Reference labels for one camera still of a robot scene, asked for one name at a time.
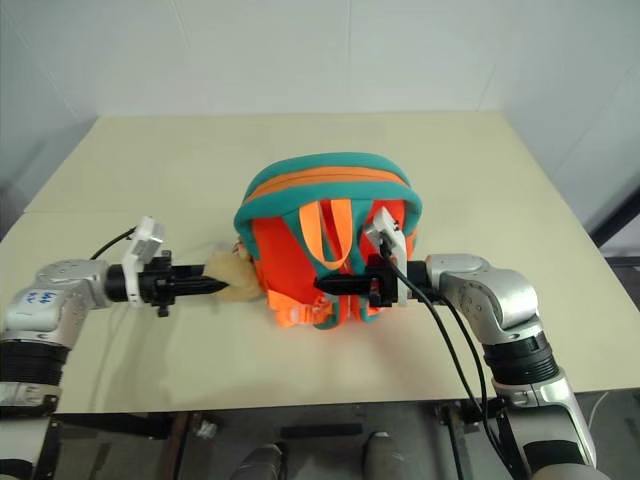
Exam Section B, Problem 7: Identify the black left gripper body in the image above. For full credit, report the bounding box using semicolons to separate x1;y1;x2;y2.
137;250;177;319

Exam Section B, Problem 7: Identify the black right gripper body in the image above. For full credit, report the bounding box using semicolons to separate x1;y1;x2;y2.
367;253;401;309

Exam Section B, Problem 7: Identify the orange and teal backpack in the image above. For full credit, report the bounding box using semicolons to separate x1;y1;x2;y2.
232;150;426;333

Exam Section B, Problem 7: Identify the beige fuzzy plush toy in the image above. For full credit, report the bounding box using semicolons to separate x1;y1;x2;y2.
203;241;265;304

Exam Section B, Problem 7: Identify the dark grey rounded shape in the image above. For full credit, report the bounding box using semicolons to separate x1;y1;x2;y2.
233;441;290;480
363;431;407;480

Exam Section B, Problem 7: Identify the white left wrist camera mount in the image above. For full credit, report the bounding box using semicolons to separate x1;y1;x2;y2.
122;215;167;304

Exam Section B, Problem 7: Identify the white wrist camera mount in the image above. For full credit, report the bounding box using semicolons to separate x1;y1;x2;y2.
362;205;412;307
122;215;167;304

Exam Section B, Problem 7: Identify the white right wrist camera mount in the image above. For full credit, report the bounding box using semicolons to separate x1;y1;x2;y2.
362;205;412;307

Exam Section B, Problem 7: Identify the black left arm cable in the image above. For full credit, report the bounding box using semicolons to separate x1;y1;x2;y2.
89;226;139;261

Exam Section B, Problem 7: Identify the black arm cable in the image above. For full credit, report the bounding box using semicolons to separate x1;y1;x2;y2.
439;294;503;437
89;226;139;261

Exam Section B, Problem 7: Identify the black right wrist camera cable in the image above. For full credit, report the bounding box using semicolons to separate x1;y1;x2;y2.
377;239;490;422

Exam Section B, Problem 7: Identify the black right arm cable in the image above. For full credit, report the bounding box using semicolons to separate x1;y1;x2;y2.
439;294;503;437

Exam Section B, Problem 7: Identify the black table frame bracket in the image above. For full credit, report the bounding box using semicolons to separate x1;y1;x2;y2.
433;398;504;437

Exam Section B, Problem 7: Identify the thin white cable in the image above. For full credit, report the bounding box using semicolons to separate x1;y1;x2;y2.
586;391;612;427

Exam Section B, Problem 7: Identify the black metal frame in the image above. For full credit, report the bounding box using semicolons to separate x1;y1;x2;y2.
591;183;640;275

